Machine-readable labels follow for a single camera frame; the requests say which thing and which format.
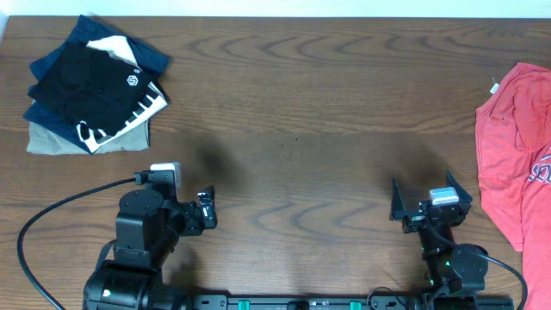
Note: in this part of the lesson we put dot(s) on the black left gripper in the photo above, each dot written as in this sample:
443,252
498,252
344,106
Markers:
206,210

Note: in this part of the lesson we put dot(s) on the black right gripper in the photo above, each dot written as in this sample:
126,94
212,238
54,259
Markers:
415,216

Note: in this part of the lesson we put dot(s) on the black polo shirt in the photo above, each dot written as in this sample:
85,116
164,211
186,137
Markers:
86,84

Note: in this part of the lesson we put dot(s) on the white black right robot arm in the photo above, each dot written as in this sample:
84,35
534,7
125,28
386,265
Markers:
456,272

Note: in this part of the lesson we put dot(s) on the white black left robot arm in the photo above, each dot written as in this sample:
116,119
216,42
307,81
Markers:
148,227

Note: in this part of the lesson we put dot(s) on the red t-shirt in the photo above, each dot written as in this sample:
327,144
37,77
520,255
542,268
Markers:
512,136

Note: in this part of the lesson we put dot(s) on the white shirt black letters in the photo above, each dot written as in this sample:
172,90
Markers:
140,111

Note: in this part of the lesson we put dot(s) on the grey beige folded garment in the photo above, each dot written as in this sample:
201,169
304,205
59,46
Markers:
44,142

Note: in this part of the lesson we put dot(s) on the navy blue folded garment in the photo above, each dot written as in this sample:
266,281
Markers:
88,29

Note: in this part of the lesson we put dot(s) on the black base rail green tabs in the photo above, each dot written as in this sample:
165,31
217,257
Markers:
373,302

